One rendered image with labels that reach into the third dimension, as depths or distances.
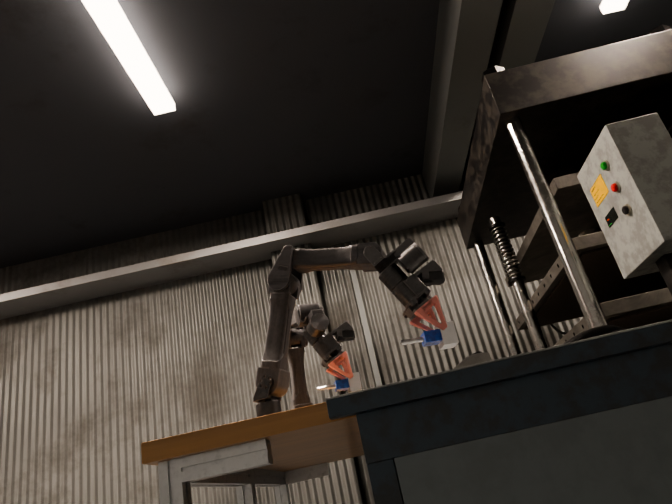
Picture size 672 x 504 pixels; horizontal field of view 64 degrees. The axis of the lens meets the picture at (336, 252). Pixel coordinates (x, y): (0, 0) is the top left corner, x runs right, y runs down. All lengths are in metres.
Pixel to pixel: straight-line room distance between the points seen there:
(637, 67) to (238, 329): 2.92
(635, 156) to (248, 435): 1.33
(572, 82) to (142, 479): 3.42
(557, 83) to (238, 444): 1.78
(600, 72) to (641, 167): 0.69
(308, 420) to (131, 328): 3.32
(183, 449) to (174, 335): 3.05
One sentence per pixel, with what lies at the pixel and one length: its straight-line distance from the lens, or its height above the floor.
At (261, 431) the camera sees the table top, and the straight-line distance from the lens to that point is 1.09.
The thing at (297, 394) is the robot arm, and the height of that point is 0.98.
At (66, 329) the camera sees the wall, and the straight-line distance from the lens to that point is 4.55.
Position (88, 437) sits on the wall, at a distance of 4.27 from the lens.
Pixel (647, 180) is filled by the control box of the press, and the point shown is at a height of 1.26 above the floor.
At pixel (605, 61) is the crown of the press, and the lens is 2.43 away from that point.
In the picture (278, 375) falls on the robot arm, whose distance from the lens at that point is 1.36.
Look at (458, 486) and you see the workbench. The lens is 1.05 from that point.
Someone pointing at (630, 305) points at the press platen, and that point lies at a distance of 2.06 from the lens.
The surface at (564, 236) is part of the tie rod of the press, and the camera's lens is 2.02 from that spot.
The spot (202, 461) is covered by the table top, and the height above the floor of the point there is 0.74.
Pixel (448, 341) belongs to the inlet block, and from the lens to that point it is 1.30.
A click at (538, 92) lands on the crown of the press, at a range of 2.28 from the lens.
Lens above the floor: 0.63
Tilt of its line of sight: 24 degrees up
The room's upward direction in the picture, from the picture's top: 13 degrees counter-clockwise
